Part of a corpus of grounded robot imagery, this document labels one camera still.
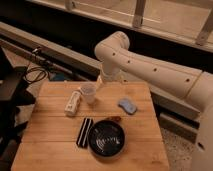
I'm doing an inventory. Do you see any black cable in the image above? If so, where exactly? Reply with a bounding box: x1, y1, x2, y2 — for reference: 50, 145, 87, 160
23, 47, 54, 85

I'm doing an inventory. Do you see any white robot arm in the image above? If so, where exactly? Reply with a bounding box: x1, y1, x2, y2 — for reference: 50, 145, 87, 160
94, 31, 213, 171

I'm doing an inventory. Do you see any translucent white ceramic cup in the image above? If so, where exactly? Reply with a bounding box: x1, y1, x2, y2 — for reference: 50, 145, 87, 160
80, 83, 96, 104

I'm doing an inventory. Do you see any white remote controller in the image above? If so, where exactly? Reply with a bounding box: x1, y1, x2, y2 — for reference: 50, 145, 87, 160
64, 91, 81, 117

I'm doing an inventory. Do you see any black striped rectangular block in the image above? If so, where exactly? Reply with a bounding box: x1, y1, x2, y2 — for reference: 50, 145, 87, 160
76, 118, 93, 148

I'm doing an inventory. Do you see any blue sponge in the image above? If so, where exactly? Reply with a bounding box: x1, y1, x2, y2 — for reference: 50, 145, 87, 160
118, 98, 137, 115

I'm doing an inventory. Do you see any dark ceramic bowl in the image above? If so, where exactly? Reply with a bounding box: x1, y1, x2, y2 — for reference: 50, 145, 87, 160
87, 120, 125, 158

